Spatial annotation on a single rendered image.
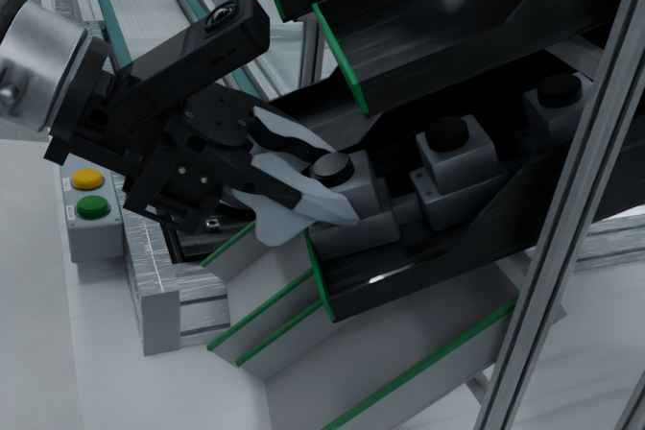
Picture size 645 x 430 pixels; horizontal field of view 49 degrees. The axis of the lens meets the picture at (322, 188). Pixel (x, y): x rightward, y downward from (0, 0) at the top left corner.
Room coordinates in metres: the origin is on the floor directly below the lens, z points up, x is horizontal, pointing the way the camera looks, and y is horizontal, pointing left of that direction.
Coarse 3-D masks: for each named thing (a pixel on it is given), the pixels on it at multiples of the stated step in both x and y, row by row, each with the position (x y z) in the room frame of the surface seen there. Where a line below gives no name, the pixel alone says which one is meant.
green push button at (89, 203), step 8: (80, 200) 0.76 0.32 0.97; (88, 200) 0.76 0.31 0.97; (96, 200) 0.76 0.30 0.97; (104, 200) 0.76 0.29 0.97; (80, 208) 0.74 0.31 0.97; (88, 208) 0.74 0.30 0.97; (96, 208) 0.74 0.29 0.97; (104, 208) 0.75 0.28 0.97; (88, 216) 0.73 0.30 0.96; (96, 216) 0.74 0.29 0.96
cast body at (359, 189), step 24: (312, 168) 0.43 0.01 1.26; (336, 168) 0.42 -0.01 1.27; (360, 168) 0.43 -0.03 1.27; (360, 192) 0.41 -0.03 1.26; (384, 192) 0.44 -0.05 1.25; (360, 216) 0.42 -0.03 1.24; (384, 216) 0.42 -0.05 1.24; (408, 216) 0.44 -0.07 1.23; (312, 240) 0.41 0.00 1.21; (336, 240) 0.41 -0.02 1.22; (360, 240) 0.42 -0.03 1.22; (384, 240) 0.42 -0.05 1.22
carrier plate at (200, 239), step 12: (168, 216) 0.77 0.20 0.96; (216, 216) 0.76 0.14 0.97; (204, 228) 0.73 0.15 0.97; (228, 228) 0.74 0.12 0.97; (240, 228) 0.74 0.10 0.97; (180, 240) 0.70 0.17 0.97; (192, 240) 0.70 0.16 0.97; (204, 240) 0.71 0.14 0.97; (216, 240) 0.71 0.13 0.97; (228, 240) 0.71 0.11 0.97; (180, 252) 0.69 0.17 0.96; (192, 252) 0.68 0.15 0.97; (204, 252) 0.68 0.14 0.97
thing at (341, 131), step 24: (336, 72) 0.64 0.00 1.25; (288, 96) 0.62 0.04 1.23; (312, 96) 0.63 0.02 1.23; (336, 96) 0.63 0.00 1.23; (432, 96) 0.53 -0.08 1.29; (312, 120) 0.60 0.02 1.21; (336, 120) 0.59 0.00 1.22; (360, 120) 0.58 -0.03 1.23; (384, 120) 0.52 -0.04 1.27; (408, 120) 0.52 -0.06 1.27; (336, 144) 0.55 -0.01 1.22; (360, 144) 0.51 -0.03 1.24; (384, 144) 0.52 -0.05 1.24
